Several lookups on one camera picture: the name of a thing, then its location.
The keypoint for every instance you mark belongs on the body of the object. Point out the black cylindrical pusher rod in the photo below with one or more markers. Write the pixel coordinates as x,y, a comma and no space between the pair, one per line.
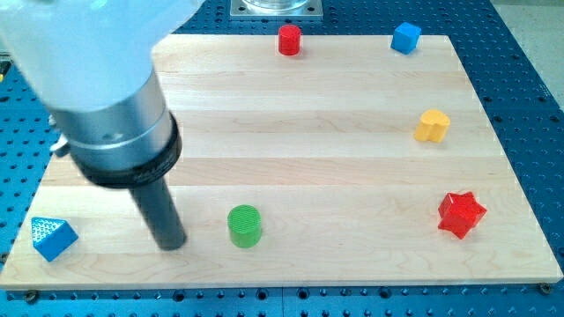
157,208

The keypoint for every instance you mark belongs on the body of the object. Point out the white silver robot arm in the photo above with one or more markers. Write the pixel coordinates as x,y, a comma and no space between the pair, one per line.
90,63

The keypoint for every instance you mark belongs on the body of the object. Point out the blue triangle block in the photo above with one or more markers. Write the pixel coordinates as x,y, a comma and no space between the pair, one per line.
51,236

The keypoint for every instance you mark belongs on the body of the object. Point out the green cylinder block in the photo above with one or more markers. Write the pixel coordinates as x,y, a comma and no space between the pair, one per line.
245,225

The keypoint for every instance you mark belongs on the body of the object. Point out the wooden board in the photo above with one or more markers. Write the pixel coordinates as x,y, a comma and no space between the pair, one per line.
322,144

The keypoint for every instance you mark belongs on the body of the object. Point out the red cylinder block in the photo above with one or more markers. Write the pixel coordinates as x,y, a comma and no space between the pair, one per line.
289,40

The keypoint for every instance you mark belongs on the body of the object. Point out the yellow heart block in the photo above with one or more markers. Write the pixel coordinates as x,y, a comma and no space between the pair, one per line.
433,126

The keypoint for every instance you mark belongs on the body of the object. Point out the blue cube block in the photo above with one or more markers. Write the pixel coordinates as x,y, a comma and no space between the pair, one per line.
405,38

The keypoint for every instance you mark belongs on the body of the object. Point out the red star block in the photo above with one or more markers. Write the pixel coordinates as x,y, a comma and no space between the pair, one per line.
460,213

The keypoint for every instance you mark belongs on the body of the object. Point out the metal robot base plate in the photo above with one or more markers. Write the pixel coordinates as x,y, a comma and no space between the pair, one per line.
300,9

